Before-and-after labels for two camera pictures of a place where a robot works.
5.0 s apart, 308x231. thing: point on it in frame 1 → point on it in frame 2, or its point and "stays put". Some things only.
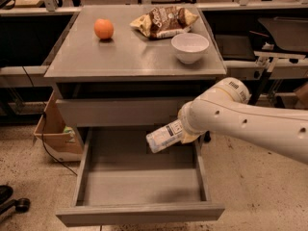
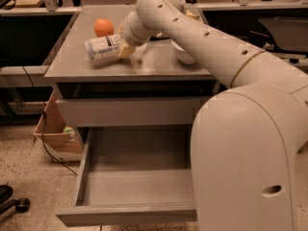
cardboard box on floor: [64, 142] stays put
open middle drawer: [122, 183] stays put
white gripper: [187, 129] → [126, 33]
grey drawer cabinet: [120, 85] stays put
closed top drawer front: [123, 112] stays put
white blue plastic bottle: [165, 137] → [103, 50]
